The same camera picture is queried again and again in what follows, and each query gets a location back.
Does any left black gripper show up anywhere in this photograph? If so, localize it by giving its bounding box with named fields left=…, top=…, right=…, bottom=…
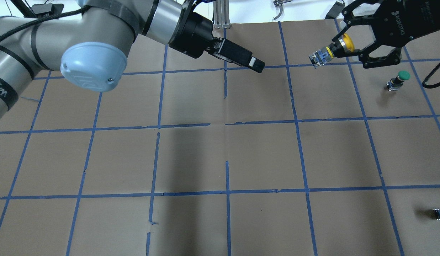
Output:
left=168, top=4, right=266, bottom=74

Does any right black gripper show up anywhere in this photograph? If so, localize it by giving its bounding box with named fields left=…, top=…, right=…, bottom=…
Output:
left=332, top=0, right=440, bottom=69

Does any yellow push button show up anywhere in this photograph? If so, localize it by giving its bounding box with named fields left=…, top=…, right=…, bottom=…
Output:
left=309, top=33, right=355, bottom=68

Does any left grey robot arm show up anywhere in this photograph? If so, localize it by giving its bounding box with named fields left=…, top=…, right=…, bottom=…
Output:
left=0, top=0, right=265, bottom=119

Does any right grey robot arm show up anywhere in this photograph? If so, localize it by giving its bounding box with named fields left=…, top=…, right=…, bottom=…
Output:
left=324, top=0, right=440, bottom=69

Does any green push button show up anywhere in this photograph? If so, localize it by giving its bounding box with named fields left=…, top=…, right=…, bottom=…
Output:
left=386, top=71, right=411, bottom=92

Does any black monitor stand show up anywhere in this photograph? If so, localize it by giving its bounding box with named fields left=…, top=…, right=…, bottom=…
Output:
left=11, top=0, right=65, bottom=18

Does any black charger brick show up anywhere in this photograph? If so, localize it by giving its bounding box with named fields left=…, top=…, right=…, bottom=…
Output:
left=324, top=0, right=346, bottom=20

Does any metal pliers tool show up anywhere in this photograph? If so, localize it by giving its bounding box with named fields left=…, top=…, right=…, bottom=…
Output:
left=272, top=0, right=302, bottom=21

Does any aluminium frame post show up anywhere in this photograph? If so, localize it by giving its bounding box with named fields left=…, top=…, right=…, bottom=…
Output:
left=213, top=0, right=231, bottom=30

